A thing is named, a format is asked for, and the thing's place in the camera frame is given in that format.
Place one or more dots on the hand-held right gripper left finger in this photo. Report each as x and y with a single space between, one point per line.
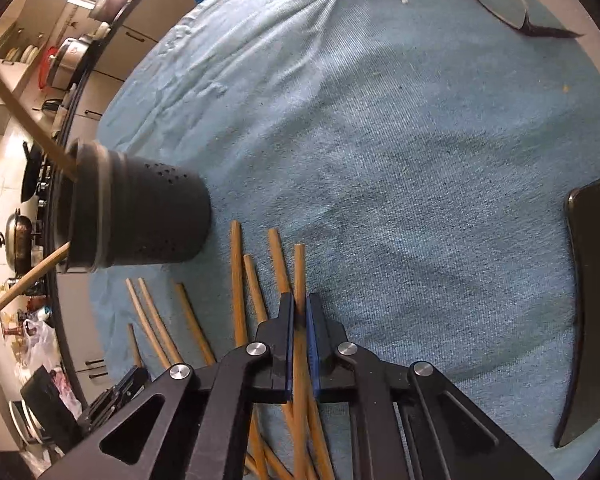
290 355

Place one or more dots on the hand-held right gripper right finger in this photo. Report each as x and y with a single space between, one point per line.
312 355

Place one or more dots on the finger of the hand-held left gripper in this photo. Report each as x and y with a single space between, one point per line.
120 395

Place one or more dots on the light wooden chopstick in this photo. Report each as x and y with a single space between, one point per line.
25 283
300 270

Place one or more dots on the bunch of wooden chopsticks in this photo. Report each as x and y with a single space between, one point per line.
237 285

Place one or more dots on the dark grey utensil holder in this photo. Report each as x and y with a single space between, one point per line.
150 210

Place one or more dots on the white plastic bag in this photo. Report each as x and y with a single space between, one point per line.
37 340

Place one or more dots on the silver wok with lid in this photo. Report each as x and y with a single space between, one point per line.
17 240

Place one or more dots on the teal tablecloth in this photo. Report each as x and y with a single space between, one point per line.
380 160

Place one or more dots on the black frying pan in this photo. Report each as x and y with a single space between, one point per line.
30 180

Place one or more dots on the dark wooden chopstick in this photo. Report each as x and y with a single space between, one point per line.
35 132

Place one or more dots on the black smartphone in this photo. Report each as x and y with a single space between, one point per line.
595 285

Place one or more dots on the red colander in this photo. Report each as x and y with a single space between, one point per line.
45 67

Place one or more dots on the silver rice cooker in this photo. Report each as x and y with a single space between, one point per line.
67 62

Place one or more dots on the brown pot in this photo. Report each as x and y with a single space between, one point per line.
105 7

